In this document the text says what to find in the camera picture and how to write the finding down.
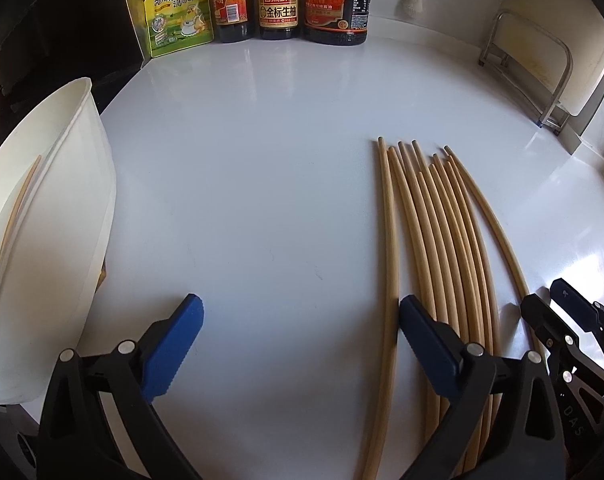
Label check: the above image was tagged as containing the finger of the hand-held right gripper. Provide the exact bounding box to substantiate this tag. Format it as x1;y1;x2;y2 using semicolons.
520;293;568;357
550;278;604;334

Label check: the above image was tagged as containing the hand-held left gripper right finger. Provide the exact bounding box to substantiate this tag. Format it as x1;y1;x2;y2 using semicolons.
397;294;567;480

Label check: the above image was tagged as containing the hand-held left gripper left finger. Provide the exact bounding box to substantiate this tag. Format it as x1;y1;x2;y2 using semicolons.
36;293;205;480

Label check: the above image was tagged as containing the light wooden chopstick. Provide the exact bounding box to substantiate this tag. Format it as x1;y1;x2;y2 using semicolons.
0;155;43;268
443;145;547;361
360;136;401;480

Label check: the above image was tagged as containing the bunch of chopsticks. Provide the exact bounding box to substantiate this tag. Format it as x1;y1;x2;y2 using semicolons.
387;140;502;480

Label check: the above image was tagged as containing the white plastic chopstick holder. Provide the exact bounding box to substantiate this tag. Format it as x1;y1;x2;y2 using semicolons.
0;77;118;406

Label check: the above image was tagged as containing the metal board rack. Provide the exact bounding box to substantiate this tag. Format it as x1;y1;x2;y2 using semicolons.
478;10;573;137

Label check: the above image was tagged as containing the white cutting board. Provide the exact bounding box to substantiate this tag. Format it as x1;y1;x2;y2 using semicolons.
499;0;604;118

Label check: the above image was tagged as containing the yellow green seasoning pouch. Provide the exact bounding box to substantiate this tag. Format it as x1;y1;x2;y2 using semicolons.
141;0;215;58

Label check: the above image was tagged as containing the dark vinegar bottle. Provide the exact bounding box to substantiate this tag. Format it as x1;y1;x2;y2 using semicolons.
209;0;255;44

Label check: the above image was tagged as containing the black stove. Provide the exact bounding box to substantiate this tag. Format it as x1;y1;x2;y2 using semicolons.
0;0;144;126

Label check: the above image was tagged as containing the large dark red-capped sauce jug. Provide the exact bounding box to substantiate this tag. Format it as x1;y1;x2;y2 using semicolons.
302;0;371;47

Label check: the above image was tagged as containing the soy sauce bottle yellow label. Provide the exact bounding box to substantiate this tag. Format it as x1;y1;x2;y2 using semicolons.
256;0;301;41

